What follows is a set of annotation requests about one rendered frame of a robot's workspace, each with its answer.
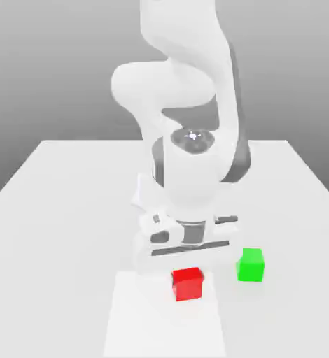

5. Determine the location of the small green cube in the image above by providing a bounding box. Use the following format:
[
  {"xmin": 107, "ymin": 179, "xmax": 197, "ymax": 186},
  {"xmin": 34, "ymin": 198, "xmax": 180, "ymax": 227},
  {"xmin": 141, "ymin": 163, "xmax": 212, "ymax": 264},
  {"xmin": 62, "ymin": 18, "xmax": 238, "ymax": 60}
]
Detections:
[{"xmin": 235, "ymin": 247, "xmax": 266, "ymax": 283}]

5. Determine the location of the small red cube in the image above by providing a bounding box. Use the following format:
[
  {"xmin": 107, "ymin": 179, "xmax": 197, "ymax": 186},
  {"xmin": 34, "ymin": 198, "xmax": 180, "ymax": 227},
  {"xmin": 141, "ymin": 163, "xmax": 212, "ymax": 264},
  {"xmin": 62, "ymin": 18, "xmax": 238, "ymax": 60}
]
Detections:
[{"xmin": 171, "ymin": 266, "xmax": 205, "ymax": 302}]

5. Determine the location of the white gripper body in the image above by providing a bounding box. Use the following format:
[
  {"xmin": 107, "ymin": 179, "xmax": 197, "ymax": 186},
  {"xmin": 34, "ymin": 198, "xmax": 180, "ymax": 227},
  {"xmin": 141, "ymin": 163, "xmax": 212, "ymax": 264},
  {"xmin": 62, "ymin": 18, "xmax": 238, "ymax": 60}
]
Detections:
[{"xmin": 133, "ymin": 234, "xmax": 239, "ymax": 276}]

